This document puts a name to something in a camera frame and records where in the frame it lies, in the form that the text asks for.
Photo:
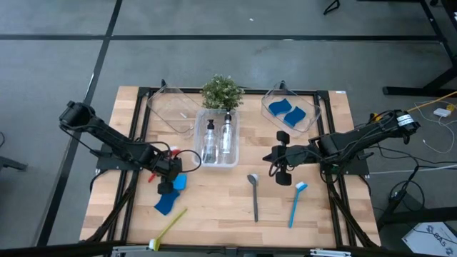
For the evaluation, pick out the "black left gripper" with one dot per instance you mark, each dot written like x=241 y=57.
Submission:
x=168 y=167

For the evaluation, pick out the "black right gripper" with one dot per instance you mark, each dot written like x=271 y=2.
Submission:
x=296 y=155

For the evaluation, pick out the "blue scrub sponge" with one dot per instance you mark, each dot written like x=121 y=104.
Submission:
x=180 y=182
x=294 y=116
x=280 y=107
x=166 y=204

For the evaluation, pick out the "grey plastic scoop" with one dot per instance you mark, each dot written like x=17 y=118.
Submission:
x=255 y=203

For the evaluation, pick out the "deep clear plastic bin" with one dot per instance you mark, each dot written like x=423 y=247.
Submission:
x=217 y=161

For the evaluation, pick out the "yellow-green dish brush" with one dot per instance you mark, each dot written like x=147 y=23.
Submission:
x=171 y=225

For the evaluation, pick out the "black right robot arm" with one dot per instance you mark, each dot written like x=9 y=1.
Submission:
x=357 y=137

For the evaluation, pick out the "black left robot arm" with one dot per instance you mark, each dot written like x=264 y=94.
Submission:
x=107 y=135

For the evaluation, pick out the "shallow clear plastic bin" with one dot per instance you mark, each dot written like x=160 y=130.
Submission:
x=307 y=125
x=168 y=110

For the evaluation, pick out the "artificial green potted plant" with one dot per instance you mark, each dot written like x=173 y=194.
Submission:
x=222 y=93

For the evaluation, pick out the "white power adapter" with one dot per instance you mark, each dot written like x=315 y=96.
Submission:
x=442 y=112

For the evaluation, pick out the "white paper sign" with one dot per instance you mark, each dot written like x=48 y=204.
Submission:
x=428 y=239

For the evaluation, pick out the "black aluminium table frame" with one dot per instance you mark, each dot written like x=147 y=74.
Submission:
x=257 y=92

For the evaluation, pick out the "black neighbouring table frame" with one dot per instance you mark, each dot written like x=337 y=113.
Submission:
x=410 y=91

